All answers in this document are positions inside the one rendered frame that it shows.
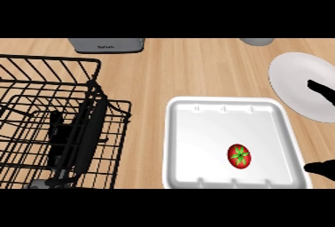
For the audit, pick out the white round plate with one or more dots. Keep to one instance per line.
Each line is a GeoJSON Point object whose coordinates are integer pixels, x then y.
{"type": "Point", "coordinates": [293, 79]}

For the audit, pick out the white foam tray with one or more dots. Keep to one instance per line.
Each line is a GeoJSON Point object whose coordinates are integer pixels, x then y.
{"type": "Point", "coordinates": [210, 133]}

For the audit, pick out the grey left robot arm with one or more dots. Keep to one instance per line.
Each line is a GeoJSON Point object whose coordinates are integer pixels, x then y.
{"type": "Point", "coordinates": [39, 185]}

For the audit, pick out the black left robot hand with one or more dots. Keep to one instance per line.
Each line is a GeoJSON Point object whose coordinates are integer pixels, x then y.
{"type": "Point", "coordinates": [89, 133]}

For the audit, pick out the red tomato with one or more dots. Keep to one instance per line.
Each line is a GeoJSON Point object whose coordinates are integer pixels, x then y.
{"type": "Point", "coordinates": [240, 156]}

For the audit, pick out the grey round object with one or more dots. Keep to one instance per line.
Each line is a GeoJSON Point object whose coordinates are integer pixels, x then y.
{"type": "Point", "coordinates": [258, 41]}

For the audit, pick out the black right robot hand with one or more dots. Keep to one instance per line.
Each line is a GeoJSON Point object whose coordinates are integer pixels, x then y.
{"type": "Point", "coordinates": [325, 90]}

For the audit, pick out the grey box appliance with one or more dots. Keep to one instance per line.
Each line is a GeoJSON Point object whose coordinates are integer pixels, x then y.
{"type": "Point", "coordinates": [107, 45]}

